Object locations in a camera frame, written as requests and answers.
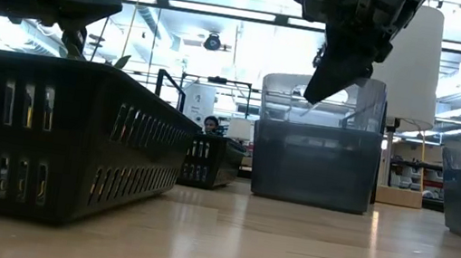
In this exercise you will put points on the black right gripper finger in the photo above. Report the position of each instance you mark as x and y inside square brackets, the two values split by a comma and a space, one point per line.
[340, 67]

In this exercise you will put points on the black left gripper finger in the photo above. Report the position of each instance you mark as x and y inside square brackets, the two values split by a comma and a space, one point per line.
[89, 5]
[74, 41]

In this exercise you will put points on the black ceiling spotlight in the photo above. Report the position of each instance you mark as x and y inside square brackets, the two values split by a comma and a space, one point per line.
[318, 57]

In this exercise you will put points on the green plant leaf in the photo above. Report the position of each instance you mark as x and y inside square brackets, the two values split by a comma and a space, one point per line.
[122, 61]

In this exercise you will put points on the white shade table lamp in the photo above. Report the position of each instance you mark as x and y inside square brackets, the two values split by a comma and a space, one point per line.
[417, 74]

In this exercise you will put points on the black slotted plastic basket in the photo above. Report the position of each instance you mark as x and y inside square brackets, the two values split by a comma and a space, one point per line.
[218, 164]
[72, 146]

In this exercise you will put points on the small white lamp shade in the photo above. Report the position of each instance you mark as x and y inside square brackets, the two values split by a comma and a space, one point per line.
[239, 129]

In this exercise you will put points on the black ceiling track beam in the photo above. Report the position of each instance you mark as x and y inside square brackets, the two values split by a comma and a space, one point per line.
[229, 12]

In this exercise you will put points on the background storage rack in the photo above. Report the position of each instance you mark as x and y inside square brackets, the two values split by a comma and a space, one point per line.
[415, 181]

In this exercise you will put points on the white board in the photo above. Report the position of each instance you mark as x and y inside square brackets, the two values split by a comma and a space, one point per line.
[198, 103]

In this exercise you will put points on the person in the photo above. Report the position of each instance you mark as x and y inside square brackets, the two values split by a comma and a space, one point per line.
[211, 124]

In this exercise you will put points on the round black ceiling camera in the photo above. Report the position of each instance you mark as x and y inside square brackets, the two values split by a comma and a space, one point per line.
[212, 42]

